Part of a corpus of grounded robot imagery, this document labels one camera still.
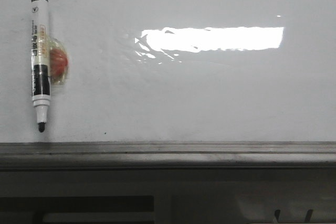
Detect black and white whiteboard marker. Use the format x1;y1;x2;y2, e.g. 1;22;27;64
30;0;51;133

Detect white whiteboard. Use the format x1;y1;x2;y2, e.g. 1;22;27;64
1;0;335;143

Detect grey metal whiteboard tray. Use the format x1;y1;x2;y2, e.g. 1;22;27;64
1;141;335;170

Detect red round magnet with tape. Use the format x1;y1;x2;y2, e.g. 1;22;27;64
49;37;70;86

